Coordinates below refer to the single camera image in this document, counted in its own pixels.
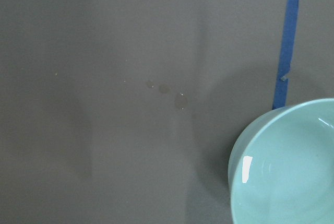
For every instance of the mint green bowl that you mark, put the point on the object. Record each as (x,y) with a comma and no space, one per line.
(280,169)

